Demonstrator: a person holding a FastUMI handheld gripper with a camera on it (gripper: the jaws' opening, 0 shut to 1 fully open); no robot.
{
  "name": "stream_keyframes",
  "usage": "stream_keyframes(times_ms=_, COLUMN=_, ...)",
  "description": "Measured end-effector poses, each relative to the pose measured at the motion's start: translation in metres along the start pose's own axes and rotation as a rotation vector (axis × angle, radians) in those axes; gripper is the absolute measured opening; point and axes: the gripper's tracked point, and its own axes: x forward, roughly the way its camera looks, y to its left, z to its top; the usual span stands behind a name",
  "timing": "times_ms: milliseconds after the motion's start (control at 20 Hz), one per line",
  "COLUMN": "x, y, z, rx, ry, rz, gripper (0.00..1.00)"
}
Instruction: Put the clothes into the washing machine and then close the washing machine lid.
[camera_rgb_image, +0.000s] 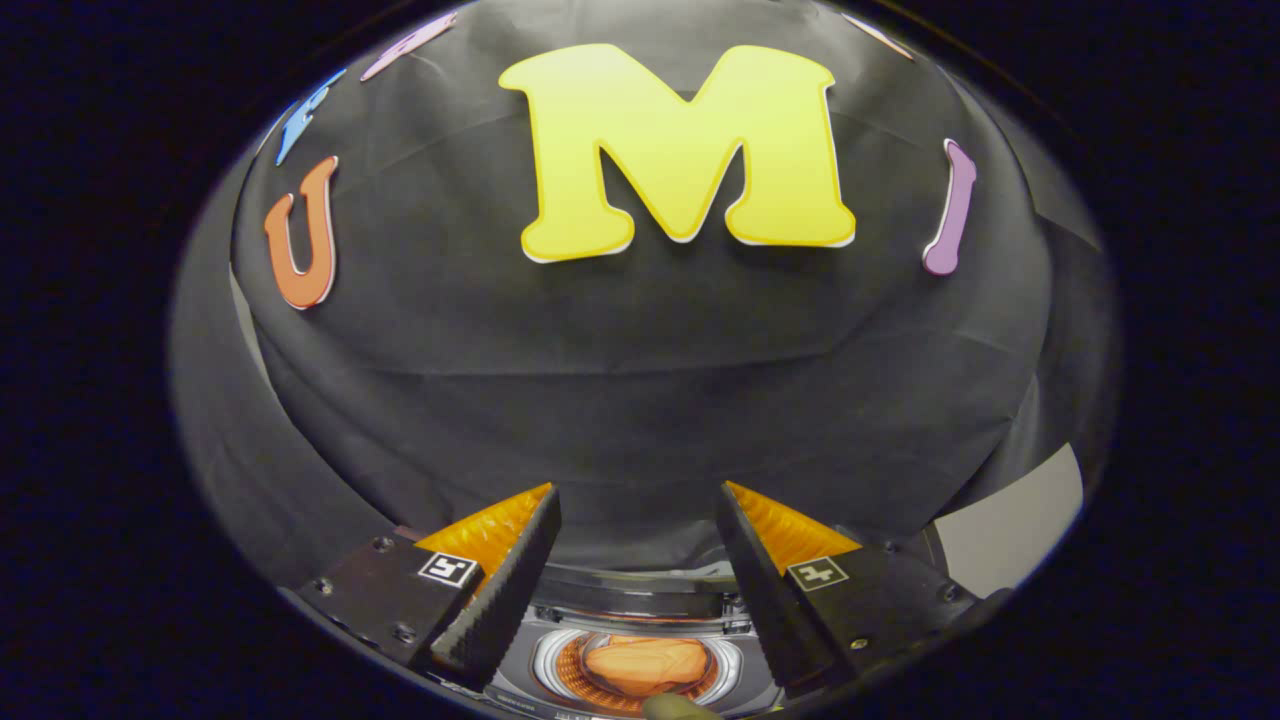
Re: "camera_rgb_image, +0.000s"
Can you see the dark washing machine lid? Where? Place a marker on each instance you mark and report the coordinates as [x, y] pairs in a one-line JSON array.
[[640, 590]]

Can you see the orange garment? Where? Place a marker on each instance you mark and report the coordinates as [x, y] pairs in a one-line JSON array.
[[650, 665]]

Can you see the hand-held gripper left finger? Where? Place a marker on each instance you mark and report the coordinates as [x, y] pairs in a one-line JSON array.
[[505, 590]]

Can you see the grey washing machine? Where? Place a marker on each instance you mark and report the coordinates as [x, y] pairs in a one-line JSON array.
[[740, 665]]

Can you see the black backdrop cloth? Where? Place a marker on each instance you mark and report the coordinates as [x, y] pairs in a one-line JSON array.
[[640, 380]]

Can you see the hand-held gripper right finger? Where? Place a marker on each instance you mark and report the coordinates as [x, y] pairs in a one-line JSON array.
[[765, 590]]

